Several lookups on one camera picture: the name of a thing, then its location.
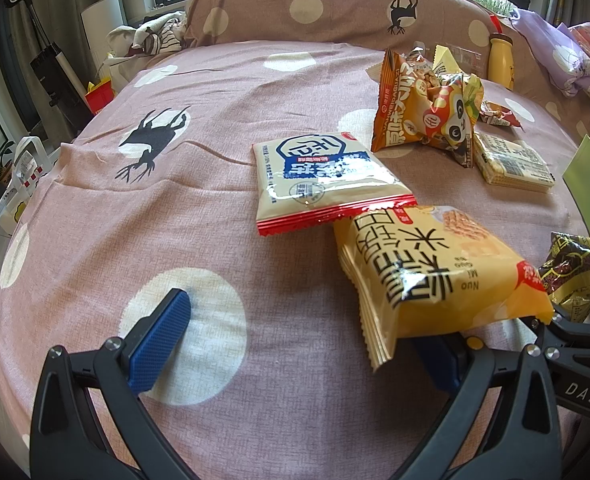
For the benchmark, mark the yellow green corn snack bag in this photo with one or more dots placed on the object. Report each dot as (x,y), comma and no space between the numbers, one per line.
(472,92)

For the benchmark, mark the yellow rice cracker bag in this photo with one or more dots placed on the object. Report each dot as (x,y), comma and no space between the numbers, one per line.
(432,270)

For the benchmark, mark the purple folded blanket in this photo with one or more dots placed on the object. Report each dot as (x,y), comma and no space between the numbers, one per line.
(566,63)

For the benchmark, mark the red fries carton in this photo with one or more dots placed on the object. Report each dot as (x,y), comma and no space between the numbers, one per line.
(99,95)

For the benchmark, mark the white blue red snack bag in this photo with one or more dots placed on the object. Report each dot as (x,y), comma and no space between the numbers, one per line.
(319,178)

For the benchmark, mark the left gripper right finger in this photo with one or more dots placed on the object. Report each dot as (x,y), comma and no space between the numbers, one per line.
(500,421)

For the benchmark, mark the gold brown snack bag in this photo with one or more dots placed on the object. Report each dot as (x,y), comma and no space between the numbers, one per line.
(566,275)

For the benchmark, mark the white fries print bag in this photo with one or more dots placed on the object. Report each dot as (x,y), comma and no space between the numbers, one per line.
(30,163)

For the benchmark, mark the orange panda snack bag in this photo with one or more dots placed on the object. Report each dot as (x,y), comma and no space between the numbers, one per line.
(414,106)

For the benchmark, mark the clear plastic bottle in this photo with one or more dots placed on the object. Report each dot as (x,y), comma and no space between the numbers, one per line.
(457,52)

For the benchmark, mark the white striped cloth pile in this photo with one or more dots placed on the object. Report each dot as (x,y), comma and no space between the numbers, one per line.
(162,35)

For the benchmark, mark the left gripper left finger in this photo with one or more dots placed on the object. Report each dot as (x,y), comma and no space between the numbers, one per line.
(67,440)

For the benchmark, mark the brown polka dot bolster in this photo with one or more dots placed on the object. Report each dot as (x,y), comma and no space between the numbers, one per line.
(312,56)

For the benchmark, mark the small red snack packet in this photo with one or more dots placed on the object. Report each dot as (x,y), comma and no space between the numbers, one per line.
(497,115)

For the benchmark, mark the clear cracker pack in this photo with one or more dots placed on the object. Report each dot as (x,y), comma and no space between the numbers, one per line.
(511,164)

